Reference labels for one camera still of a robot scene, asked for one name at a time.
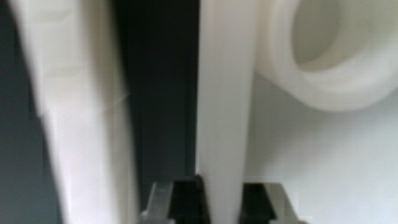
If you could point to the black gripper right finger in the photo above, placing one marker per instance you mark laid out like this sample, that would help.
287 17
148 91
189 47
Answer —
267 208

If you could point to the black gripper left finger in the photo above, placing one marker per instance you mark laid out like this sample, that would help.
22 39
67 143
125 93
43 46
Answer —
177 204

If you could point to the white square table top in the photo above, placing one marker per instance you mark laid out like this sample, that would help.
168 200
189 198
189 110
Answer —
297 115

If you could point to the white front fence bar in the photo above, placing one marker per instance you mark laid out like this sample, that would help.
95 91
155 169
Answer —
72 52

